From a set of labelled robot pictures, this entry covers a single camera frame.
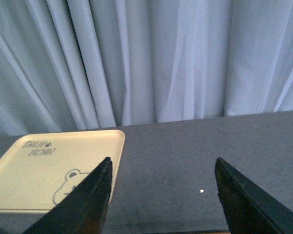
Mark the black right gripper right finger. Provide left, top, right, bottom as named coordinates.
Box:
left=214, top=157, right=293, bottom=234

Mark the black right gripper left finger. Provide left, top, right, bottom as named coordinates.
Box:
left=24, top=157, right=112, bottom=234

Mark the yellow bear tray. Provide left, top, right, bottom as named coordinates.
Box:
left=0, top=130, right=125, bottom=214

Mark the grey curtain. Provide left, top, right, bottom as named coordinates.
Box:
left=0, top=0, right=293, bottom=136

